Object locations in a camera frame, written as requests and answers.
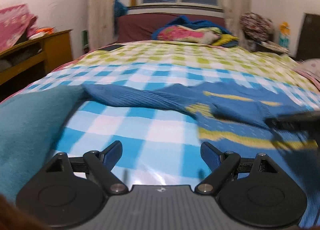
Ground grey pillow pink dots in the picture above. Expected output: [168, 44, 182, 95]
[299, 59, 320, 76]

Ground left beige curtain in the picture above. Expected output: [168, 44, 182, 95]
[88, 0, 114, 50]

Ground dark wooden bed headboard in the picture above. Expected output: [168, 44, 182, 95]
[296, 13, 320, 61]

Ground teal fleece garment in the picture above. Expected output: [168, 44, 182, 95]
[1, 86, 86, 201]

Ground pink folded blanket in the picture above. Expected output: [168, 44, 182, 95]
[294, 69, 320, 90]

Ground wooden side cabinet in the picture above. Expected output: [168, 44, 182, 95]
[1, 30, 73, 84]

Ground pink floral blanket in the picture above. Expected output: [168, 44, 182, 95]
[0, 4, 37, 52]

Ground black phone on bed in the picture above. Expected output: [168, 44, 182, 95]
[101, 44, 124, 52]

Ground teal bag behind curtain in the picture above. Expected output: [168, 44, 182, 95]
[113, 0, 128, 35]

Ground blue green checkered bed sheet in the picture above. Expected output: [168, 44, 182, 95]
[0, 40, 320, 228]

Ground blue knit sweater yellow stripes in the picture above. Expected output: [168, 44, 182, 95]
[84, 82, 319, 228]

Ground maroon headboard cushion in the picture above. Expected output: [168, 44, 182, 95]
[117, 13, 226, 43]

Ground colourful floral quilt pile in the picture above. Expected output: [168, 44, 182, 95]
[151, 15, 239, 48]

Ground floral fabric bundle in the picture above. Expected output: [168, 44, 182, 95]
[239, 12, 289, 54]

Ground orange object on cabinet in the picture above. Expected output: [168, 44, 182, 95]
[36, 27, 55, 34]

